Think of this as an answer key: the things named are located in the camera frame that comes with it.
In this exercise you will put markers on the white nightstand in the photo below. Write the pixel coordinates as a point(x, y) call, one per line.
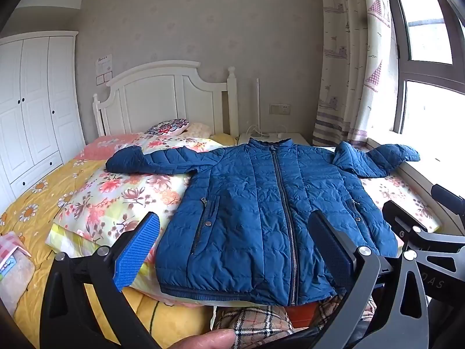
point(298, 139)

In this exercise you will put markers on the beige fluffy towel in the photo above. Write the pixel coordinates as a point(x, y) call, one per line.
point(16, 287)

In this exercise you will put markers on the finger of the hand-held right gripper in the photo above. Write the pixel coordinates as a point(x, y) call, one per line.
point(448, 196)
point(407, 221)

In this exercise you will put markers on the yellow sunflower blanket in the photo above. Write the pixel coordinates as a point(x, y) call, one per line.
point(43, 196)

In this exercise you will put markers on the window ledge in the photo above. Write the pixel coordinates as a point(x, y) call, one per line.
point(439, 163)

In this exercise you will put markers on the blue puffer jacket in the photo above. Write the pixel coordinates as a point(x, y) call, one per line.
point(250, 203)

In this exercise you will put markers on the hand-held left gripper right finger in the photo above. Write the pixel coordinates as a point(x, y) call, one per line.
point(332, 252)

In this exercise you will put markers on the white thin pole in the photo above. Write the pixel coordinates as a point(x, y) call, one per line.
point(257, 105)

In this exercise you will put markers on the pink pillow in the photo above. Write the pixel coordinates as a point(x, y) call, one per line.
point(103, 147)

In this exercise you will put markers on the floral quilt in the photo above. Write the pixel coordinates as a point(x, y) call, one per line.
point(109, 196)

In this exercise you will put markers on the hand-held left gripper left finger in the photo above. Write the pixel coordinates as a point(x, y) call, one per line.
point(136, 251)

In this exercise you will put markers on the wall socket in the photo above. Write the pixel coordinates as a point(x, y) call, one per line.
point(280, 109)

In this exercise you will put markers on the plaid cloth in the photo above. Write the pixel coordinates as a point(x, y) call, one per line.
point(254, 320)

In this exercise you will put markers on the paper wall notice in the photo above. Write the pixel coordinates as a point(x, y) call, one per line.
point(104, 69)

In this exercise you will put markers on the sailboat print curtain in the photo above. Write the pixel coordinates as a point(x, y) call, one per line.
point(348, 61)

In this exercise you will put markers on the white wardrobe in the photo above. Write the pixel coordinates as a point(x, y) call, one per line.
point(32, 109)

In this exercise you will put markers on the round patterned cushion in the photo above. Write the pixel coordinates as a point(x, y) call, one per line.
point(168, 126)

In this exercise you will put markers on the white bed headboard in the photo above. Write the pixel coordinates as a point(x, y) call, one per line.
point(156, 98)

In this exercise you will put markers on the pink checked bag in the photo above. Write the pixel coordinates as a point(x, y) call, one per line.
point(11, 251)

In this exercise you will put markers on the beige pillow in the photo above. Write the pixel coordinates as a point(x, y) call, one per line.
point(199, 130)

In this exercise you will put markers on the person's left hand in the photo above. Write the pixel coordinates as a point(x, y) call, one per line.
point(207, 340)

